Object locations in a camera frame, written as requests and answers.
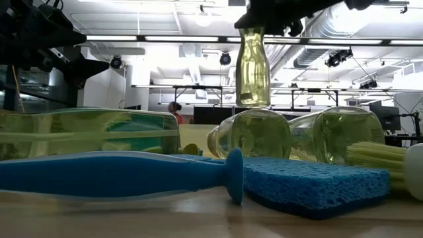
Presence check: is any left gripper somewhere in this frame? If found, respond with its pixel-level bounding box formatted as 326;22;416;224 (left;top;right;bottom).
0;1;110;90

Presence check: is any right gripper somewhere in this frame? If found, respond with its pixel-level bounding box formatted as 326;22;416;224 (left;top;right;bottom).
234;0;344;37

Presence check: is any clear yellow-green soap bottle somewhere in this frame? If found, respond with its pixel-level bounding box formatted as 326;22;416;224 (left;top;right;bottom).
288;105;386;165
0;106;182;162
207;108;292;159
235;27;272;108

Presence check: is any blue silicone brush handle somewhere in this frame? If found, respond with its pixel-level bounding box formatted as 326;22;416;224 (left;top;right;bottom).
0;147;245;205

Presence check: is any blue cellulose sponge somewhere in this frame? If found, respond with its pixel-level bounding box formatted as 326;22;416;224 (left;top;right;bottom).
170;153;229;165
243;156;391;221

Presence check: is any black ceiling spotlight cluster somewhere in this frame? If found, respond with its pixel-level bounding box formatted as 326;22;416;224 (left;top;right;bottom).
325;47;354;69
359;79;379;91

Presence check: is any person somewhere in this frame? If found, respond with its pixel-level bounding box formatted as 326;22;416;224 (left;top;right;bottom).
167;101;184;125

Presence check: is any yellow translucent plastic bin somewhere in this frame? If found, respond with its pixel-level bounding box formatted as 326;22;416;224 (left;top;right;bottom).
179;124;219;159

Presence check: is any black computer monitor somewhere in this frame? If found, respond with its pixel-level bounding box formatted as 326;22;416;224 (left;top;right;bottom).
369;100;402;132

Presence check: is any yellow hanging cable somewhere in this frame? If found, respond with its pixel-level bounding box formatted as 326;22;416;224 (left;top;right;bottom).
11;64;26;114

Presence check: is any silver air duct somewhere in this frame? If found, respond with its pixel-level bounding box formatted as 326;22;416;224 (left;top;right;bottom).
292;6;354;69

